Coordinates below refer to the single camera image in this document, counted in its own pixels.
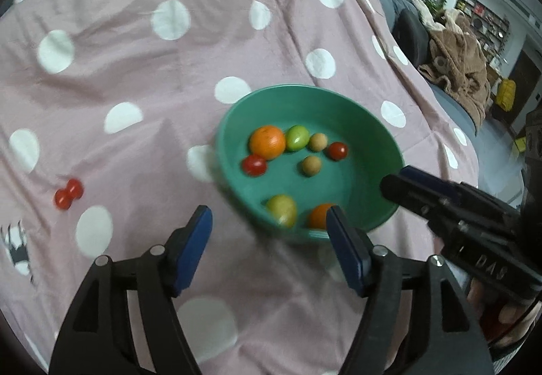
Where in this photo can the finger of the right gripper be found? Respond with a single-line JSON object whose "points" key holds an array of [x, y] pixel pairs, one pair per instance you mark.
{"points": [[439, 216], [459, 194]]}

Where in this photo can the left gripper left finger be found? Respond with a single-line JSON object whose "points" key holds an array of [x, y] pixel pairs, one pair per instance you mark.
{"points": [[96, 335]]}

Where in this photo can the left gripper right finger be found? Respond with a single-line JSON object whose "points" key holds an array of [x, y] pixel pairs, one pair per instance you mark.
{"points": [[417, 319]]}

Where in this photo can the red cherry tomato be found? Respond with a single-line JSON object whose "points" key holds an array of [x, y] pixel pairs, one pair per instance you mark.
{"points": [[75, 188], [337, 151], [62, 199], [254, 165]]}

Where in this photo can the yellow-green mango fruit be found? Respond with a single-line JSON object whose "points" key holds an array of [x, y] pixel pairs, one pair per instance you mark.
{"points": [[284, 210]]}

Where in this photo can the green lime fruit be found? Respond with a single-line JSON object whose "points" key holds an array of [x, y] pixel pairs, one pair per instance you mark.
{"points": [[297, 138]]}

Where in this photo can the person's right hand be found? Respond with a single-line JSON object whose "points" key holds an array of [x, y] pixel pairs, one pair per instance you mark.
{"points": [[502, 322]]}

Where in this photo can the yellow bag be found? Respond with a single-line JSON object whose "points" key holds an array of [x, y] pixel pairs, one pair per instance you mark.
{"points": [[505, 96]]}

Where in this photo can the orange tangerine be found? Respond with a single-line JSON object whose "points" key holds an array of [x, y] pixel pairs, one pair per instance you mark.
{"points": [[268, 142], [317, 218]]}

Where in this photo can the brown plush blanket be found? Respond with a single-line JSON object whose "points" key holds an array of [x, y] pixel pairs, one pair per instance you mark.
{"points": [[455, 61]]}

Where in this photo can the teal green bowl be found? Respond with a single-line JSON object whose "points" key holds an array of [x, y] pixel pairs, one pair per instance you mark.
{"points": [[287, 153]]}

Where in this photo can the pink polka dot blanket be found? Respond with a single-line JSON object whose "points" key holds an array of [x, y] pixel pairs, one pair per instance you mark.
{"points": [[126, 96]]}

